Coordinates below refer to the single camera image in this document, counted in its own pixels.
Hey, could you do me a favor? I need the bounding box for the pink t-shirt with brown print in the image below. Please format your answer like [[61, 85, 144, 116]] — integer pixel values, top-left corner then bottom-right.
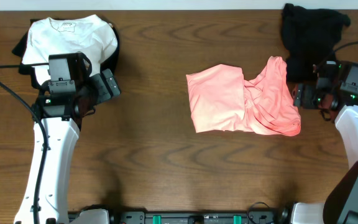
[[186, 57, 301, 136]]

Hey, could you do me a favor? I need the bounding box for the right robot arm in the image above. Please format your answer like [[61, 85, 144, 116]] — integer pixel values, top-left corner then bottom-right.
[[288, 60, 358, 224]]

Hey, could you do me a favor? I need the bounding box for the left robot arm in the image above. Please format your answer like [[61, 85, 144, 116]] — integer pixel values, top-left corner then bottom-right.
[[14, 52, 121, 223]]

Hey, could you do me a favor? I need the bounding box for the black crumpled garment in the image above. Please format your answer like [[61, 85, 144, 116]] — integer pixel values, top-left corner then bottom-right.
[[280, 3, 351, 83]]

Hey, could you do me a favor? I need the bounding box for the black folded garment under white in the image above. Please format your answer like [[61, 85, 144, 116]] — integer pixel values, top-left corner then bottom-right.
[[11, 17, 121, 90]]

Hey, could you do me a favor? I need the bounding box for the white t-shirt with pixel camera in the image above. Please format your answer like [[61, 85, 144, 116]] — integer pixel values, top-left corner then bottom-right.
[[21, 14, 119, 85]]

